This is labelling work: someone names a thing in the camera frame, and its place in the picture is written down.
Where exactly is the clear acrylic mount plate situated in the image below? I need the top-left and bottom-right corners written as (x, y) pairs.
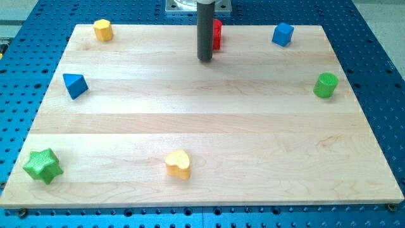
top-left (165, 0), bottom-right (232, 13)

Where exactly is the blue cube block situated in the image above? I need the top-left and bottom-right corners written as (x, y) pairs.
top-left (271, 22), bottom-right (294, 47)

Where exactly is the light wooden board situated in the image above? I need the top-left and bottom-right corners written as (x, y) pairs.
top-left (1, 24), bottom-right (404, 208)

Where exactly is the yellow heart block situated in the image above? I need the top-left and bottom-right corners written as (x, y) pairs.
top-left (165, 150), bottom-right (191, 180)

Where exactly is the green cylinder block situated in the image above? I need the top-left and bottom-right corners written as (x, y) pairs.
top-left (313, 72), bottom-right (339, 98)

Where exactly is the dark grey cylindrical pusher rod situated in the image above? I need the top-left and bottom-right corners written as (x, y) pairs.
top-left (197, 0), bottom-right (215, 62)

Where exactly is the blue triangle block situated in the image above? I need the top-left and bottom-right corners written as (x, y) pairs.
top-left (63, 73), bottom-right (89, 99)

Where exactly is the yellow hexagon block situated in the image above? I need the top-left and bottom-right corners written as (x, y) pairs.
top-left (93, 19), bottom-right (113, 42)

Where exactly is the red block behind rod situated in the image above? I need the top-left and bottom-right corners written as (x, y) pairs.
top-left (213, 19), bottom-right (222, 50)

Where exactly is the green star block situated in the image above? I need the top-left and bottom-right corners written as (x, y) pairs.
top-left (23, 148), bottom-right (63, 185)

